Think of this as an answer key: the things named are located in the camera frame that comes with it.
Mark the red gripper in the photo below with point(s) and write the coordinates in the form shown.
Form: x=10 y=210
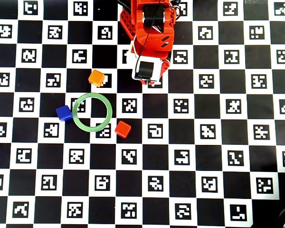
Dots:
x=146 y=69

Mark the red cube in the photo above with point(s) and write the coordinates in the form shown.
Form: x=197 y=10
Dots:
x=122 y=129

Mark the blue cube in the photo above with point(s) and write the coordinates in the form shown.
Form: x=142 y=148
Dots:
x=63 y=112

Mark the red robot arm with base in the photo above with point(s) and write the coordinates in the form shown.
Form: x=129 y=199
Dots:
x=136 y=19

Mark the black white marker checkerboard mat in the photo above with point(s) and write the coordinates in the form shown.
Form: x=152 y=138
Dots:
x=204 y=154

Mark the orange cube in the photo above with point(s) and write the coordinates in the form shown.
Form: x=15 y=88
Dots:
x=96 y=78

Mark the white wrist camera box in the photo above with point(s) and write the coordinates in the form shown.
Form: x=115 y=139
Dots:
x=158 y=71

